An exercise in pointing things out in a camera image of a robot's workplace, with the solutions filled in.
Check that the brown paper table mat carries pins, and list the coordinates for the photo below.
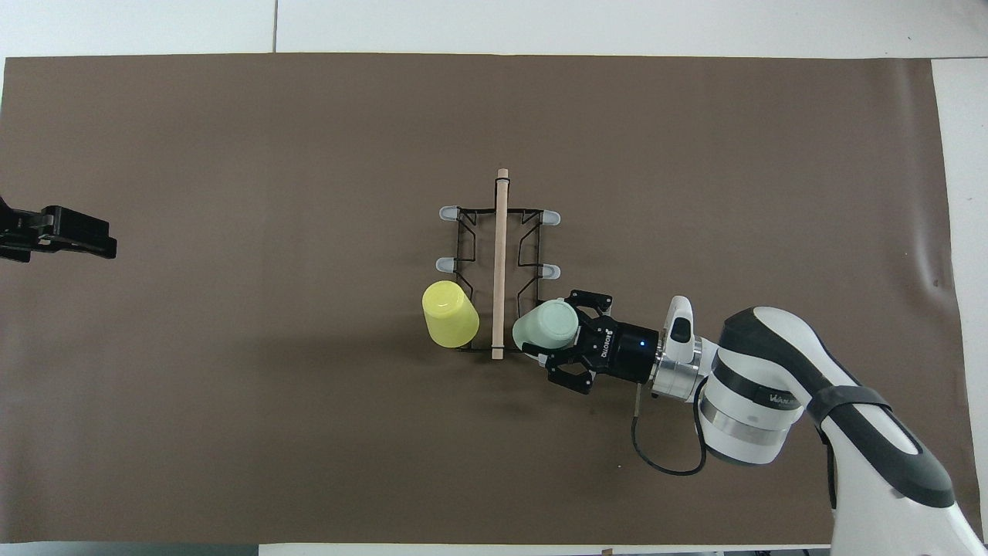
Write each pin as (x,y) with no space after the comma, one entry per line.
(309,432)

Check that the yellow plastic cup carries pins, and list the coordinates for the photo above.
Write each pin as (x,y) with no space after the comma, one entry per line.
(451,316)

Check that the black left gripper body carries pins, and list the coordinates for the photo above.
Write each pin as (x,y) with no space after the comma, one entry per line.
(17,234)

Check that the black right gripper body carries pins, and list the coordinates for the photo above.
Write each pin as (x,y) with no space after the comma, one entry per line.
(625,349)

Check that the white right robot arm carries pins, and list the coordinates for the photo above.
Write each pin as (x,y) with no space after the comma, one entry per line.
(756,401)

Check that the pale green plastic cup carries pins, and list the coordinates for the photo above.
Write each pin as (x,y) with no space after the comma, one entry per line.
(546,324)

